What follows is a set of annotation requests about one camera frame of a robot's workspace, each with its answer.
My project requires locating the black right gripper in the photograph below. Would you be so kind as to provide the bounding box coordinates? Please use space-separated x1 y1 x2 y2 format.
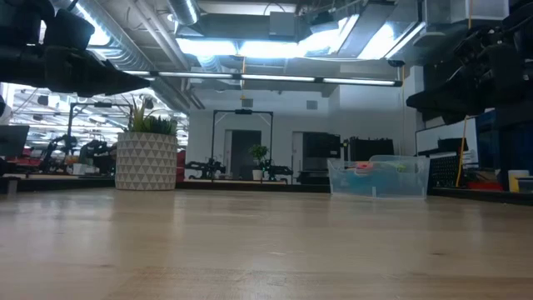
406 62 507 125

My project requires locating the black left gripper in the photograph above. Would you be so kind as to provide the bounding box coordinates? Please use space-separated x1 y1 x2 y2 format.
41 44 152 99

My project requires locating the clear plastic basket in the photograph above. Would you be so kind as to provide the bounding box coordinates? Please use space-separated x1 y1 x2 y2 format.
327 154 431 200

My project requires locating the teal measuring cup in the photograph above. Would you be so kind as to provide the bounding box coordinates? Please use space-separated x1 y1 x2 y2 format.
339 172 420 198

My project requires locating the succulent plant in patterned pot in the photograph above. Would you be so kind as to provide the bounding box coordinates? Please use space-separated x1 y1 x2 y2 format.
114 94 179 192

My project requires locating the red orange parts bin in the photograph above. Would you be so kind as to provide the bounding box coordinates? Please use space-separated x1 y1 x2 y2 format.
466 180 505 192

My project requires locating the yellow plastic container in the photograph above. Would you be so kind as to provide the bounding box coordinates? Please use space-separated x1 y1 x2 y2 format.
507 169 530 193

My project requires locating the black monitor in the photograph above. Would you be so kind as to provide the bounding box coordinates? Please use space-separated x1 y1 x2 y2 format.
0 124 31 158

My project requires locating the small potted background plant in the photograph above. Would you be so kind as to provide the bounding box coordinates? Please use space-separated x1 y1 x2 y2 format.
248 143 271 182

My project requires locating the yellow hanging cable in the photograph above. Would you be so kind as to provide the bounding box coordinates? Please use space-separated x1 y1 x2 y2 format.
455 115 468 188

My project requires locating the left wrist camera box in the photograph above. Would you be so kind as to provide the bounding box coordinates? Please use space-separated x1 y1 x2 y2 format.
43 7 97 48

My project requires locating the black background rig frame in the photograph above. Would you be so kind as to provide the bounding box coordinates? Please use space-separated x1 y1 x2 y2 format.
211 108 275 181

